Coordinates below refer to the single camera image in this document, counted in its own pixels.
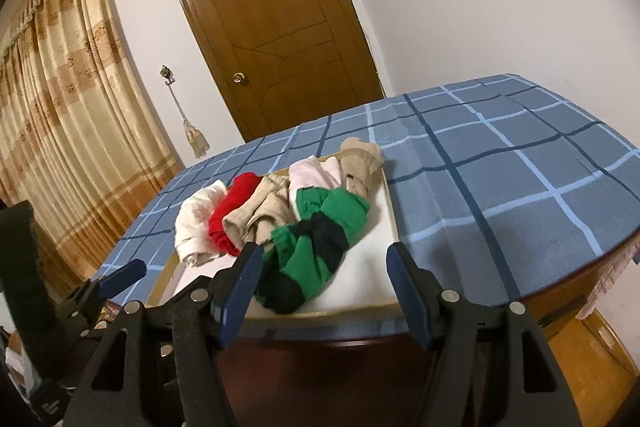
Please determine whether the beige underwear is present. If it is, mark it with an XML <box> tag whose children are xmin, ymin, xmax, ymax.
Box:
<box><xmin>222</xmin><ymin>174</ymin><xmax>301</xmax><ymax>245</ymax></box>

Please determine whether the cream white underwear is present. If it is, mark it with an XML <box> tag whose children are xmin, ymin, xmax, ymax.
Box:
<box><xmin>174</xmin><ymin>180</ymin><xmax>231</xmax><ymax>268</ymax></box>

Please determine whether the red underwear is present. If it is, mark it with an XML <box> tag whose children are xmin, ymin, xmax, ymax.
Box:
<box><xmin>207</xmin><ymin>173</ymin><xmax>263</xmax><ymax>257</ymax></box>

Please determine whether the shallow tan tray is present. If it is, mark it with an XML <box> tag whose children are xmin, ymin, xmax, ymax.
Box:
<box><xmin>150</xmin><ymin>152</ymin><xmax>401</xmax><ymax>320</ymax></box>

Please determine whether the dark wooden desk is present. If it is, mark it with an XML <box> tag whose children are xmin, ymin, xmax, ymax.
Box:
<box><xmin>215</xmin><ymin>222</ymin><xmax>640</xmax><ymax>427</ymax></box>

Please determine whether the green black striped underwear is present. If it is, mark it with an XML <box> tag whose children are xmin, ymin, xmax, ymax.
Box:
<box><xmin>254</xmin><ymin>187</ymin><xmax>371</xmax><ymax>314</ymax></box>

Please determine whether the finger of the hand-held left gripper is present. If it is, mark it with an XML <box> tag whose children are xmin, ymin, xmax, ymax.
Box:
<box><xmin>50</xmin><ymin>259</ymin><xmax>147</xmax><ymax>343</ymax></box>

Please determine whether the beige patterned curtain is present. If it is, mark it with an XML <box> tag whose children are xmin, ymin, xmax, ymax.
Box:
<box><xmin>0</xmin><ymin>0</ymin><xmax>183</xmax><ymax>293</ymax></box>

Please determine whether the curtain tieback tassel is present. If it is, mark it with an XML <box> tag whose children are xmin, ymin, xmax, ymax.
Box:
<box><xmin>170</xmin><ymin>84</ymin><xmax>211</xmax><ymax>159</ymax></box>

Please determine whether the blue plaid tablecloth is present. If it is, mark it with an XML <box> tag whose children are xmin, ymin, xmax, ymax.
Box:
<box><xmin>92</xmin><ymin>73</ymin><xmax>640</xmax><ymax>343</ymax></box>

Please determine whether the tan sock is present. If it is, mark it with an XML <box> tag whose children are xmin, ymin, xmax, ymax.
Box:
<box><xmin>340</xmin><ymin>137</ymin><xmax>386</xmax><ymax>198</ymax></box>

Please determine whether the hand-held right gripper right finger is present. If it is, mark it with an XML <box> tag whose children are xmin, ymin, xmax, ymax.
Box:
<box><xmin>386</xmin><ymin>242</ymin><xmax>581</xmax><ymax>427</ymax></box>

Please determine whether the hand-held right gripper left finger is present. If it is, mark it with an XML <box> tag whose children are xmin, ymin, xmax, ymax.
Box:
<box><xmin>62</xmin><ymin>243</ymin><xmax>264</xmax><ymax>427</ymax></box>

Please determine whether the wooden door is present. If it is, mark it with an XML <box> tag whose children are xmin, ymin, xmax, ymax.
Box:
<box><xmin>153</xmin><ymin>0</ymin><xmax>386</xmax><ymax>142</ymax></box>

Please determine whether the pale pink underwear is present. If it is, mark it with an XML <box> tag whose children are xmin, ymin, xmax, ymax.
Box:
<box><xmin>289</xmin><ymin>155</ymin><xmax>343</xmax><ymax>202</ymax></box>

